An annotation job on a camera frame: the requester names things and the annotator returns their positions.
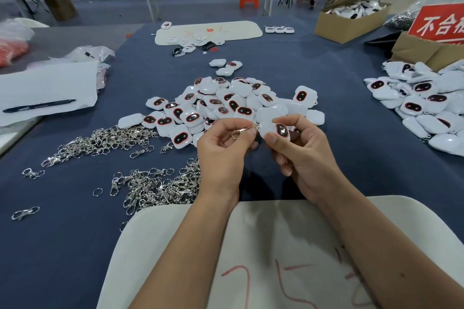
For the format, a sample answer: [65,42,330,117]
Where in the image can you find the person's right forearm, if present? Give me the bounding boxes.
[312,178,464,309]

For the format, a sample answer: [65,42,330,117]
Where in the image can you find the open cardboard box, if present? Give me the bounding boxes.
[314,0,402,44]

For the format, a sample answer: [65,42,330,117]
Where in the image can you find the long white foam board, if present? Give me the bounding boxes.
[154,20,263,47]

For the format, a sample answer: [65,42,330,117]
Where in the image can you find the person's left hand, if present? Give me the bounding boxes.
[196,117,260,201]

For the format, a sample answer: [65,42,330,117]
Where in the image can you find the white paper sheet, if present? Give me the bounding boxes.
[0,60,100,127]

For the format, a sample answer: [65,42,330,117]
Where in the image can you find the flat brown cardboard box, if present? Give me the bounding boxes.
[391,31,464,72]

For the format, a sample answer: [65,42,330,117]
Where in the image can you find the red sign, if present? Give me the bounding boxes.
[407,3,464,45]

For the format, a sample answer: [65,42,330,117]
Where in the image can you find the white tag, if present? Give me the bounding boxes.
[259,121,291,141]

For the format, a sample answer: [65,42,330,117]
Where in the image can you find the person's right hand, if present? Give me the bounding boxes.
[262,114,342,201]

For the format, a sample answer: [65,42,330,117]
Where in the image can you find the orange bag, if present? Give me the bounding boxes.
[0,39,33,69]

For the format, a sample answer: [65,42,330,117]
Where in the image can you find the black pen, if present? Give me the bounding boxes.
[2,98,76,113]

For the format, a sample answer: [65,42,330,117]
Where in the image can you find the white plastic bag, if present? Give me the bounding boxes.
[0,17,55,44]

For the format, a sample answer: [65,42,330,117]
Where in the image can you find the person's left forearm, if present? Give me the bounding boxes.
[129,189,240,309]

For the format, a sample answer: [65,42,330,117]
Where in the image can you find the white foam board red marks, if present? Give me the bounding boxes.
[96,195,464,309]

